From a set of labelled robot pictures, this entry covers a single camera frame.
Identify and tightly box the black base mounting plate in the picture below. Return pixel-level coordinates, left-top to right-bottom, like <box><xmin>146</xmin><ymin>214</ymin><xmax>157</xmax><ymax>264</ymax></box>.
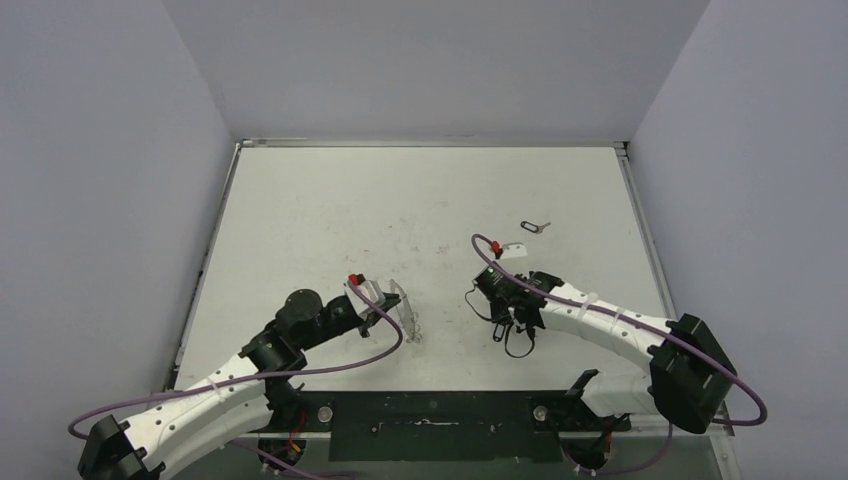
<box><xmin>261</xmin><ymin>391</ymin><xmax>631</xmax><ymax>463</ymax></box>

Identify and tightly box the aluminium table frame rail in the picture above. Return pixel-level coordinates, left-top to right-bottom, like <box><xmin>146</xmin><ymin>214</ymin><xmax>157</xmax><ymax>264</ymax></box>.
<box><xmin>616</xmin><ymin>142</ymin><xmax>737</xmax><ymax>439</ymax></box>

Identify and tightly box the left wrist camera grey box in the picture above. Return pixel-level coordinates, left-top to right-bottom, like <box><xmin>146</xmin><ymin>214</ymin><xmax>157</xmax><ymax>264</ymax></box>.
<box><xmin>344</xmin><ymin>274</ymin><xmax>384</xmax><ymax>317</ymax></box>

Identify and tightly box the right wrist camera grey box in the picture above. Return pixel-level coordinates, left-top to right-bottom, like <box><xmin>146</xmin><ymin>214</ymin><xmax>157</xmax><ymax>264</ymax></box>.
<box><xmin>489</xmin><ymin>241</ymin><xmax>528</xmax><ymax>261</ymax></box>

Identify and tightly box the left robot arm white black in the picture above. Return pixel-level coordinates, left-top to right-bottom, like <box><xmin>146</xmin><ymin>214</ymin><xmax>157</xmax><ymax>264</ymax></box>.
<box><xmin>77</xmin><ymin>281</ymin><xmax>405</xmax><ymax>479</ymax></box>

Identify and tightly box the key with black tag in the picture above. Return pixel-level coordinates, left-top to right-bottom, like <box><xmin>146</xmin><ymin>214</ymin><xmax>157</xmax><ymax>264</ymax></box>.
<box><xmin>492</xmin><ymin>319</ymin><xmax>513</xmax><ymax>343</ymax></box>
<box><xmin>520</xmin><ymin>221</ymin><xmax>551</xmax><ymax>235</ymax></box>

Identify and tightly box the purple cable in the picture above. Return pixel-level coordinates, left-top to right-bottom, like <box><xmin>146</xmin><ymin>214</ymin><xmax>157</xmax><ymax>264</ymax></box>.
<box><xmin>68</xmin><ymin>283</ymin><xmax>405</xmax><ymax>480</ymax></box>
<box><xmin>470</xmin><ymin>233</ymin><xmax>770</xmax><ymax>428</ymax></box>

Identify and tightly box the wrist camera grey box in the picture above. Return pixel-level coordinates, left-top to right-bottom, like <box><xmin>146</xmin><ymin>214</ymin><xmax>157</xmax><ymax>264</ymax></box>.
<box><xmin>489</xmin><ymin>241</ymin><xmax>528</xmax><ymax>261</ymax></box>
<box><xmin>344</xmin><ymin>274</ymin><xmax>384</xmax><ymax>317</ymax></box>

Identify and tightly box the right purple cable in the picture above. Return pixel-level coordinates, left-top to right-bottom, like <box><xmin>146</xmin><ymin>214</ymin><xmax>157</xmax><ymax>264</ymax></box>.
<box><xmin>470</xmin><ymin>233</ymin><xmax>770</xmax><ymax>428</ymax></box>

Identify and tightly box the black loop cable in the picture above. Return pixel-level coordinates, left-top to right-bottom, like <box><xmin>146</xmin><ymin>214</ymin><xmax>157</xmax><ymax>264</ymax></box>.
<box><xmin>463</xmin><ymin>281</ymin><xmax>539</xmax><ymax>360</ymax></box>

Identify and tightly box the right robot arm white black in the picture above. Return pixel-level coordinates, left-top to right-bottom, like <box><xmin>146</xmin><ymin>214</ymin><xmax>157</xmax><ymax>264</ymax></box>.
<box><xmin>473</xmin><ymin>268</ymin><xmax>736</xmax><ymax>434</ymax></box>

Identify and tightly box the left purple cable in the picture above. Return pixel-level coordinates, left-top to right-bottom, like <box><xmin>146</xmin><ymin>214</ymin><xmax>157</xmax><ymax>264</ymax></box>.
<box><xmin>68</xmin><ymin>283</ymin><xmax>405</xmax><ymax>480</ymax></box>

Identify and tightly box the grey key holder with rings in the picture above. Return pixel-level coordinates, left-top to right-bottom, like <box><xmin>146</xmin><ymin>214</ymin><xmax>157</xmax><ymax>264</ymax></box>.
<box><xmin>389</xmin><ymin>279</ymin><xmax>423</xmax><ymax>343</ymax></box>

